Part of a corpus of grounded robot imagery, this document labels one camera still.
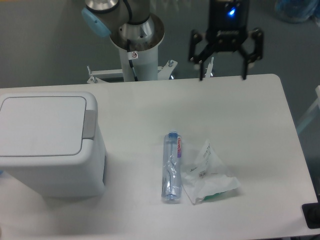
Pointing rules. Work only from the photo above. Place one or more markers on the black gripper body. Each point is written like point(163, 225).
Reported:
point(227, 25)

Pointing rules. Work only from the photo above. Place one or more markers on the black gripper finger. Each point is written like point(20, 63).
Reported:
point(257, 35)
point(212, 46)

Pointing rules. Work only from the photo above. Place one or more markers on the white trash can lid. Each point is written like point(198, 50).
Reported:
point(45, 126)

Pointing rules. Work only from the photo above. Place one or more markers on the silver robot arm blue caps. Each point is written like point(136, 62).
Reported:
point(104, 17)

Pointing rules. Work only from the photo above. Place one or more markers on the white plastic trash can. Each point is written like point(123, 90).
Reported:
point(80, 175)

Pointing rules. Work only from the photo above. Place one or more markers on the blue plastic bag background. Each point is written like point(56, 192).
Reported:
point(295, 11)

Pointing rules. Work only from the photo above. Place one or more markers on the crumpled clear plastic bag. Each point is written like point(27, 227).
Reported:
point(206, 176)

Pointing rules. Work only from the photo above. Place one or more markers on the clear plastic water bottle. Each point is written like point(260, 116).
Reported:
point(171, 188)

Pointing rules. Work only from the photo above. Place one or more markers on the black device table corner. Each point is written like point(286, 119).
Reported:
point(311, 212)

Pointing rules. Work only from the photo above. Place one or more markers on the white metal base frame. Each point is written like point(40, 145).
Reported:
point(163, 73)

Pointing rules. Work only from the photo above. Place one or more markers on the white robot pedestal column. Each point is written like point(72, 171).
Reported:
point(137, 45)

